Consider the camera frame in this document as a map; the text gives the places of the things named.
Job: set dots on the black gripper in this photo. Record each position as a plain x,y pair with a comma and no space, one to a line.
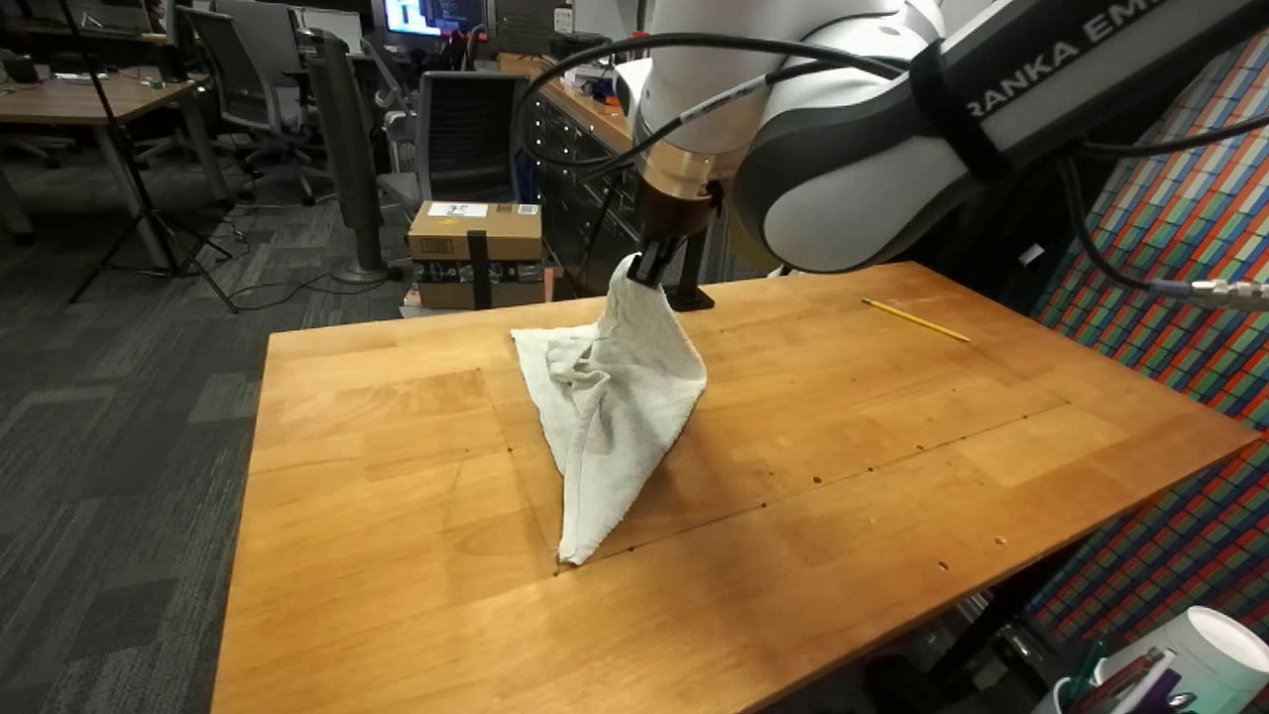
664,229

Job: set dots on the white cloth towel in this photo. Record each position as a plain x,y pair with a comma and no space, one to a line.
610,398

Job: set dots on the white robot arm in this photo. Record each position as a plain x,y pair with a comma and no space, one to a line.
847,127

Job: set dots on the black vertical pole stand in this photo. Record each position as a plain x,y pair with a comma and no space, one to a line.
683,283

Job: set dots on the grey cabinet with drawers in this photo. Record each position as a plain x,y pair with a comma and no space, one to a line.
586,205

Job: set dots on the cardboard box on floor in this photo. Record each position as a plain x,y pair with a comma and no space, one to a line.
473,256

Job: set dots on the black monitor on floor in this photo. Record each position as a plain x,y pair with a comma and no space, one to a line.
468,144

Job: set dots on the yellow pencil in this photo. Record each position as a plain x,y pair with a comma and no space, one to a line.
914,319

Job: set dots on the lit computer screen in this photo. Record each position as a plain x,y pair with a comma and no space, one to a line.
428,16

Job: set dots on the black office chair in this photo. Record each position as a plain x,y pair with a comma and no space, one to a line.
260,75

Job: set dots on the black tripod stand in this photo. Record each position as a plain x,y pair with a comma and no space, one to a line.
178,250

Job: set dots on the wooden desk in background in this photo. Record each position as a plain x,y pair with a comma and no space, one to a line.
130,98

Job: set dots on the white cup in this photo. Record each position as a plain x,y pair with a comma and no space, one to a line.
1193,664

